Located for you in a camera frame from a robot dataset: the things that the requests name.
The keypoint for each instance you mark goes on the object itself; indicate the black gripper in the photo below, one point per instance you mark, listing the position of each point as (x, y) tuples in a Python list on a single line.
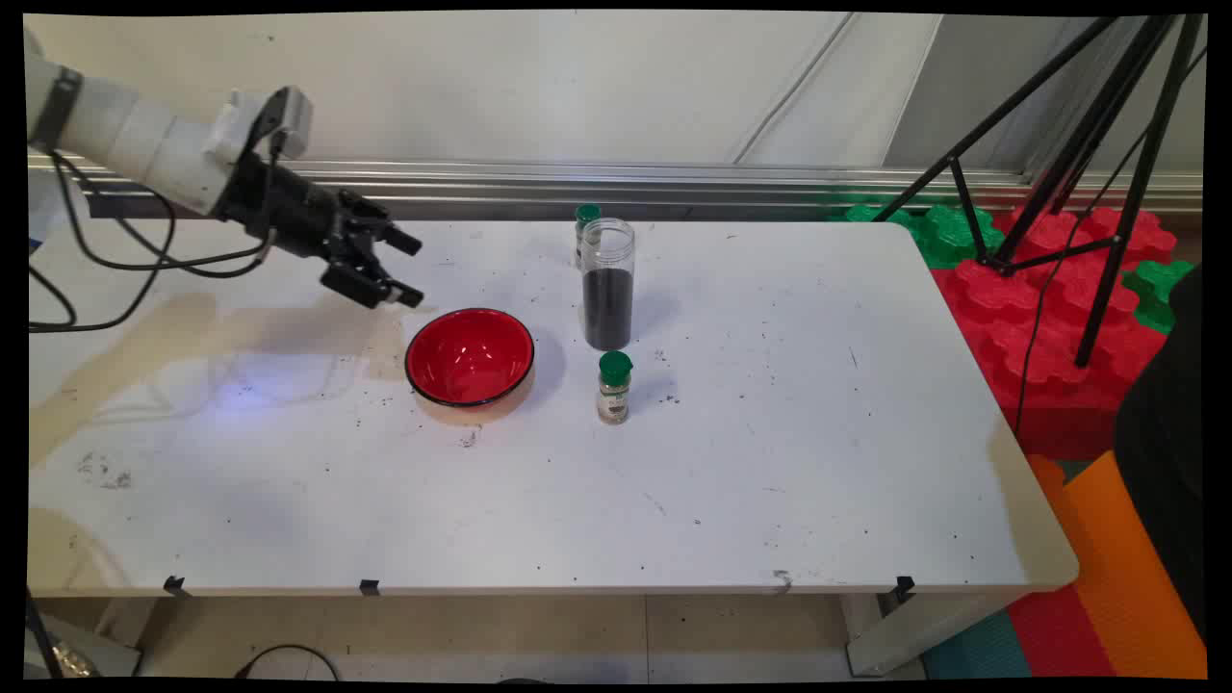
[(279, 207)]

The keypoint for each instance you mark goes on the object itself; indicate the clear jar with black seeds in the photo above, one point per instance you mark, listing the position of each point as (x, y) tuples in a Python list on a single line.
[(607, 308)]

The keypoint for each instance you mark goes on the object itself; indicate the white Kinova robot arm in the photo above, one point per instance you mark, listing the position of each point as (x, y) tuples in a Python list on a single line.
[(125, 135)]

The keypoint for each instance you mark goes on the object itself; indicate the red bowl with black rim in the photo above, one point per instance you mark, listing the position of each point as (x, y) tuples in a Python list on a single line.
[(470, 356)]

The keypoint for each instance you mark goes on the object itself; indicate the green cap spice bottle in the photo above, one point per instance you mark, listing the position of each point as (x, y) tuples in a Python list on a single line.
[(585, 214), (613, 395)]

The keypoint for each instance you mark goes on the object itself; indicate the white table leg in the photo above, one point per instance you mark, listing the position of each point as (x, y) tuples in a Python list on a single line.
[(115, 659), (905, 640)]

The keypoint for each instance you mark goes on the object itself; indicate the large green foam block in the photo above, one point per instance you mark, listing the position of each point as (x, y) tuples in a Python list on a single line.
[(948, 236)]

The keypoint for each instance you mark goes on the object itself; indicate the red foam block stack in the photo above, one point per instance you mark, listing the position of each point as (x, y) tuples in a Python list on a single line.
[(991, 318)]

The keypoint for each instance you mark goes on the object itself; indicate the teal foam mat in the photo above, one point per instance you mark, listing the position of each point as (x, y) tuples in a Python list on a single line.
[(977, 650)]

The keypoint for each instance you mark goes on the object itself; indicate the black tripod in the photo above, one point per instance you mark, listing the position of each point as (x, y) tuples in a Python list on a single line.
[(1138, 192)]

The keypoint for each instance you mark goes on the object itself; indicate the small green foam block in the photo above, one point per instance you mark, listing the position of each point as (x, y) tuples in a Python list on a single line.
[(1155, 289)]

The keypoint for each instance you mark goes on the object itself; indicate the red foam mat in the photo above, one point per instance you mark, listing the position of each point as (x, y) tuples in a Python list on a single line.
[(1059, 635)]

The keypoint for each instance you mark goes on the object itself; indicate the dark figure in black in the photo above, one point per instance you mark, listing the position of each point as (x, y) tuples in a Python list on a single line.
[(1169, 433)]

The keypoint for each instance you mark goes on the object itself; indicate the orange foam mat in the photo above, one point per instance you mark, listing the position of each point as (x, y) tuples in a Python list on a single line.
[(1126, 577)]

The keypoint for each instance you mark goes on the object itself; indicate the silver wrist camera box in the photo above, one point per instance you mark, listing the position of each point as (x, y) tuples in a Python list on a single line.
[(294, 120)]

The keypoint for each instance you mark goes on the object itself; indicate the aluminium rail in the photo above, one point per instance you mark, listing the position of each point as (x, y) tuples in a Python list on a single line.
[(577, 183)]

